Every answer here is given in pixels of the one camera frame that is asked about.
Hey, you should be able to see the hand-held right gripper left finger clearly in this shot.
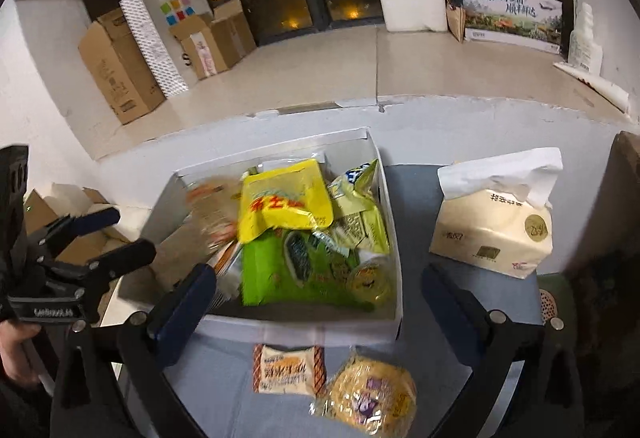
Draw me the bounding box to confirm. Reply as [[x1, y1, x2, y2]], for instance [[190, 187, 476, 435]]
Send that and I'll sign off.
[[50, 263, 217, 438]]

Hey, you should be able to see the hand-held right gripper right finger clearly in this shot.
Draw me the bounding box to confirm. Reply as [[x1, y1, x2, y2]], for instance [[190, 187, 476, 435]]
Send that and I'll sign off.
[[421, 263, 586, 438]]

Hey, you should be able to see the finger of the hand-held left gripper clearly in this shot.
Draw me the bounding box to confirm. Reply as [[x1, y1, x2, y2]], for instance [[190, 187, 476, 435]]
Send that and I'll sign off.
[[35, 239, 157, 306], [27, 207, 122, 259]]

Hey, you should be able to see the small round yellow packet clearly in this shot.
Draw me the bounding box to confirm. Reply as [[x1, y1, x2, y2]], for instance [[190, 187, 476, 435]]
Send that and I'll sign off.
[[346, 252, 394, 305]]

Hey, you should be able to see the round rice cracker packet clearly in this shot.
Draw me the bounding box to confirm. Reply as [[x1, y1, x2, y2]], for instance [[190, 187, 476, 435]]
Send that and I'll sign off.
[[186, 174, 242, 249]]

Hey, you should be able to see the round yellow cookie packet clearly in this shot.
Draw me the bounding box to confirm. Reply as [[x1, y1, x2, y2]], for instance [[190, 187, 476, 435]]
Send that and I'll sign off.
[[309, 352, 419, 437]]

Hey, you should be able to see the white cardboard box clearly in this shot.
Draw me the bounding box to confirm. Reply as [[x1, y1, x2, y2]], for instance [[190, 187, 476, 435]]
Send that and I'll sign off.
[[117, 127, 404, 348]]

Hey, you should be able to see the white orange snack packet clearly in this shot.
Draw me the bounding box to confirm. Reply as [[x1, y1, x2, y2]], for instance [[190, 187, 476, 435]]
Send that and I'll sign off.
[[252, 344, 327, 395]]

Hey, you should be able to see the long green snack packet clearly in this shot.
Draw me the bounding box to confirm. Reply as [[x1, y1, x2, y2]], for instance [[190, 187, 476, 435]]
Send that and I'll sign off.
[[241, 229, 377, 313]]

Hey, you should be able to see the yellow green crinkled packet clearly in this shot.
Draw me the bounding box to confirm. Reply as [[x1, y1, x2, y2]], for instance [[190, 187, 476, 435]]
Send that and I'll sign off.
[[327, 168, 391, 255]]

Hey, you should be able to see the yellow snack packet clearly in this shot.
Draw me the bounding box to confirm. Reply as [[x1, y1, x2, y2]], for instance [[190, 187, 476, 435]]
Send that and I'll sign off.
[[237, 159, 336, 245]]

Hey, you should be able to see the person's left hand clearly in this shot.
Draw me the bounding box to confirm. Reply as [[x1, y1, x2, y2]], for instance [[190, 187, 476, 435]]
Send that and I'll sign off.
[[0, 321, 45, 387]]

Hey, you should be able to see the beige tissue pack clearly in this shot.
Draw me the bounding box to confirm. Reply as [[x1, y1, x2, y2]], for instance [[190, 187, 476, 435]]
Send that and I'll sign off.
[[428, 147, 564, 280]]

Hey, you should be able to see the green stool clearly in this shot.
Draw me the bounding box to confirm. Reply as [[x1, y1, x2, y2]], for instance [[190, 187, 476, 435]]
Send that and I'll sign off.
[[537, 274, 577, 319]]

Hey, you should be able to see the large brown cardboard box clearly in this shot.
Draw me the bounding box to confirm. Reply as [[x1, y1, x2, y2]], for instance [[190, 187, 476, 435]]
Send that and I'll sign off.
[[77, 8, 166, 127]]

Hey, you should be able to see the dotted white paper bag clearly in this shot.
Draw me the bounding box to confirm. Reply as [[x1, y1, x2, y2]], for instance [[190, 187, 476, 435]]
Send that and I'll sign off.
[[119, 0, 214, 99]]

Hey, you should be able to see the small brown cardboard box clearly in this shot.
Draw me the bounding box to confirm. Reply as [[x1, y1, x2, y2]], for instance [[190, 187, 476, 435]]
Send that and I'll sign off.
[[169, 0, 259, 81]]

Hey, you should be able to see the white tube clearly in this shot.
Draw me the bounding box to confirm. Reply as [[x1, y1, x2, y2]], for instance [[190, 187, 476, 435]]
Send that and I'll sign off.
[[552, 61, 631, 115]]

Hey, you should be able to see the small brown paper bag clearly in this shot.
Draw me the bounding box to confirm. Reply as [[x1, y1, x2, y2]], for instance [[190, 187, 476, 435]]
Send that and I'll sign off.
[[444, 2, 467, 44]]

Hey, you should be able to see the landscape printed box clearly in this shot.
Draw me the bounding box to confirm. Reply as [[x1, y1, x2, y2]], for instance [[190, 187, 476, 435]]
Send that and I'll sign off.
[[460, 0, 564, 54]]

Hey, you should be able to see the white bottle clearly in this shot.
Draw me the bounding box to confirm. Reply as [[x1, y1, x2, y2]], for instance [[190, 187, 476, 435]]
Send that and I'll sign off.
[[567, 2, 606, 74]]

